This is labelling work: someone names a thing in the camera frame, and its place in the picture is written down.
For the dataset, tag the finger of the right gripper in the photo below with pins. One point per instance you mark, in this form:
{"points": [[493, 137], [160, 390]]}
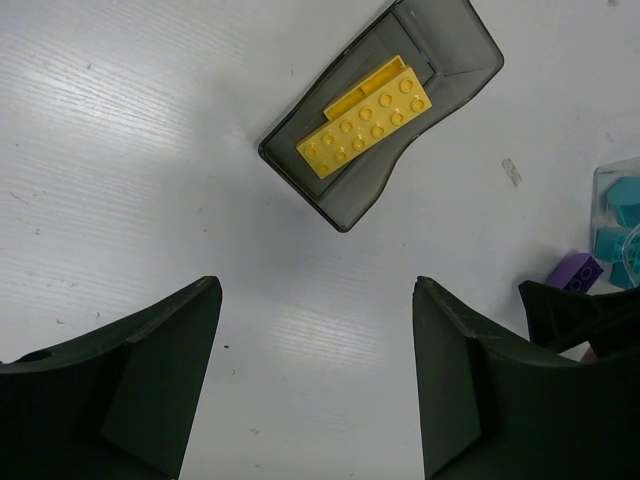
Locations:
{"points": [[559, 320]]}

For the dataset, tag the clear plastic container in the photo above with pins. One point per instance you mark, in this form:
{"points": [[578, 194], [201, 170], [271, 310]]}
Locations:
{"points": [[601, 214]]}

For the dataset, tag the yellow small lego brick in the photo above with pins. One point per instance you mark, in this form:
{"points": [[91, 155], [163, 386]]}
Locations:
{"points": [[365, 87]]}

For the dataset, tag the purple curved lego brick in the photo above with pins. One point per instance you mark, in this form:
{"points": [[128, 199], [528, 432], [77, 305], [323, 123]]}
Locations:
{"points": [[576, 273]]}

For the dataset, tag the dark smoky plastic container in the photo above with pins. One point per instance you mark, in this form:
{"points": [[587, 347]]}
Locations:
{"points": [[413, 66]]}

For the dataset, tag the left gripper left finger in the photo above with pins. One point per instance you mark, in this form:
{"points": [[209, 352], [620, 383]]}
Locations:
{"points": [[116, 403]]}

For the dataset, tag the yellow long lego plate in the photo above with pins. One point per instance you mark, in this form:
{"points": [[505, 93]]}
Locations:
{"points": [[387, 110]]}

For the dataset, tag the small teal lego brick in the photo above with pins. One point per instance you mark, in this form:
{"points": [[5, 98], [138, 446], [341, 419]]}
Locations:
{"points": [[609, 243]]}

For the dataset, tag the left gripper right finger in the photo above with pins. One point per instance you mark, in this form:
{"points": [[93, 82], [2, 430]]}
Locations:
{"points": [[494, 405]]}

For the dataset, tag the teal curved lego brick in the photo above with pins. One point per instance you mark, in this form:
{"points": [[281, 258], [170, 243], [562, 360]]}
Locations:
{"points": [[624, 198]]}

